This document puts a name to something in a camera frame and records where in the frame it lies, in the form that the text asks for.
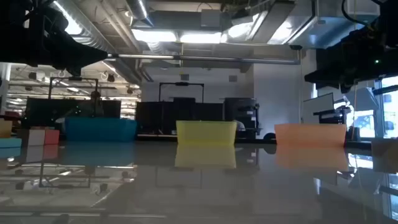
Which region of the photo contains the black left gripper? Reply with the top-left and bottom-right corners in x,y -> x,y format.
0,0 -> 109,77

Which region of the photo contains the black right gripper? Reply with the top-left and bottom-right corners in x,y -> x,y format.
304,18 -> 398,94

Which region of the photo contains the yellowish wooden block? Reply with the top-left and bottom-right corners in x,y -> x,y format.
371,138 -> 398,156

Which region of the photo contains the red large wooden block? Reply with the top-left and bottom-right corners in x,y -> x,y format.
44,129 -> 60,146

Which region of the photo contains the pale pink large wooden block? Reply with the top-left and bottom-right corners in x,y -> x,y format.
27,128 -> 46,146

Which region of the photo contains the grey tilted screen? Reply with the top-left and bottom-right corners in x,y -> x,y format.
344,87 -> 380,111

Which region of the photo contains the black desk equipment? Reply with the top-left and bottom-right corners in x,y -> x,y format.
313,105 -> 352,125

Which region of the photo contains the orange plastic bin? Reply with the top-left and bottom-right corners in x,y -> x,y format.
274,123 -> 348,148

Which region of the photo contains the bright window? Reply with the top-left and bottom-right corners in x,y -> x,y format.
373,74 -> 398,139

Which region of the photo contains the black partition row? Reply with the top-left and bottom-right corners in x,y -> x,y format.
136,96 -> 224,135
24,97 -> 122,128

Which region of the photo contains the bright ceiling light panel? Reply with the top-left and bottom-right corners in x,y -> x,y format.
131,29 -> 223,44

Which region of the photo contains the blue plastic bin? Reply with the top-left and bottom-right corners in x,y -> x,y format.
64,116 -> 138,143

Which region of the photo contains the red box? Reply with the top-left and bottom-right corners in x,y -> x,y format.
3,110 -> 21,121

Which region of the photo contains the black equipment cabinet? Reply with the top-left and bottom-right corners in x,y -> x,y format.
224,97 -> 261,139

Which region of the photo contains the grey horizontal pipe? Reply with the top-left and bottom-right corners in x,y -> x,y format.
107,53 -> 300,65

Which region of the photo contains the grey ceiling box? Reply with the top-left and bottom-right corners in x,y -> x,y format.
200,8 -> 233,31

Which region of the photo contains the yellow plastic bin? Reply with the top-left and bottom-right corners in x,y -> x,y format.
175,120 -> 238,146

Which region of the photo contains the black metal station frame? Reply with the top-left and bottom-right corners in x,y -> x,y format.
48,76 -> 100,100
158,82 -> 205,103

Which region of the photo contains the silver round air duct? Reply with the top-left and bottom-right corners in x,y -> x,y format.
51,0 -> 118,54

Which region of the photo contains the silver rectangular air duct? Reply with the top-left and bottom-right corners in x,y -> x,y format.
251,0 -> 320,45

